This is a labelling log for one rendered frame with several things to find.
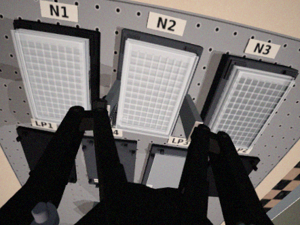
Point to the white name plate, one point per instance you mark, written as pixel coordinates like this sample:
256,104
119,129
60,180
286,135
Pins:
117,132
261,48
166,23
59,11
178,141
44,125
245,151

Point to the grey perforated base plate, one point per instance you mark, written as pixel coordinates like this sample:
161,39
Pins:
217,37

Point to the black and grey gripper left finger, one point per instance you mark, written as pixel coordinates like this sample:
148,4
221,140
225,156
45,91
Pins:
36,202

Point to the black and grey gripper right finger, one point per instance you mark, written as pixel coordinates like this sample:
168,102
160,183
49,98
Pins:
239,201

